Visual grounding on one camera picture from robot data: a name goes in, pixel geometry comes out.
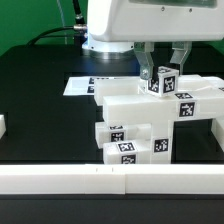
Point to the white part at right edge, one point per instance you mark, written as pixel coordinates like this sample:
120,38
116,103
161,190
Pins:
218,131

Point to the white chair seat part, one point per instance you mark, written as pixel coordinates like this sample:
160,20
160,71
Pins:
161,140

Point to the white tagged cube block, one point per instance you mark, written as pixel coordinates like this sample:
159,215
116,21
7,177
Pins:
164,82

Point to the white part at edge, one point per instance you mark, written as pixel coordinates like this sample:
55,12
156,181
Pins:
218,131
2,126

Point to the white part at left edge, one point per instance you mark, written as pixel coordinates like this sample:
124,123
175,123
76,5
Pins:
2,126

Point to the white front rail fixture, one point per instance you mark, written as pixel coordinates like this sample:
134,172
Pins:
111,179

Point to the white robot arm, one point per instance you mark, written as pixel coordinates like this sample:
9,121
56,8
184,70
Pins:
100,46

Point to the white chair back frame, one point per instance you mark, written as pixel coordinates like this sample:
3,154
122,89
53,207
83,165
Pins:
125,104

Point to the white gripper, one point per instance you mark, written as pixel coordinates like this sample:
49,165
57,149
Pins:
148,21

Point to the white sheet with four tags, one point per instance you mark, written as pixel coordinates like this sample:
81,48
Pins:
80,86

